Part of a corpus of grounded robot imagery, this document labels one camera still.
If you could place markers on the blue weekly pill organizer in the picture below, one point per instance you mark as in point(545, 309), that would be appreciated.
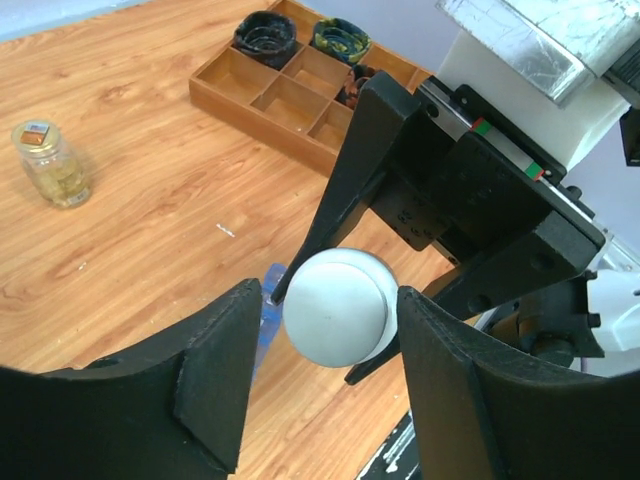
point(271, 314)

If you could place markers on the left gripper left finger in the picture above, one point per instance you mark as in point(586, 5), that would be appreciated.
point(172, 406)

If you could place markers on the wooden compartment tray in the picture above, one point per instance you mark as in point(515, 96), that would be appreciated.
point(293, 109)

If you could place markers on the black cup far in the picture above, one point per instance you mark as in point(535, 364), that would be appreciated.
point(267, 37)

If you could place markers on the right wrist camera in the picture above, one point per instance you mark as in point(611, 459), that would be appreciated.
point(564, 72)

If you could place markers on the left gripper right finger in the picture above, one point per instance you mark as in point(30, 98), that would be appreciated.
point(484, 410)

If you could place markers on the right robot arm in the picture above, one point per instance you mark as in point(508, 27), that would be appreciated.
point(472, 162)

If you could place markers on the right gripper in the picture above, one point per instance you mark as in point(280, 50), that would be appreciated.
point(469, 183)

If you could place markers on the orange black cup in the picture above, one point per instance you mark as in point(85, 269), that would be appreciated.
point(354, 82)

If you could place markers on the green black cup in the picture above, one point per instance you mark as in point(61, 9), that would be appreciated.
point(341, 40)

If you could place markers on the white cap pill bottle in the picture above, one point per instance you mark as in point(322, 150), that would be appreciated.
point(340, 307)

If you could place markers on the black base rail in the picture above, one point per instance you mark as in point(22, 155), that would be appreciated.
point(397, 457)

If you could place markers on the clear glass pill bottle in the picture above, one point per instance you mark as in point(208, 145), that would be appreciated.
point(51, 164)

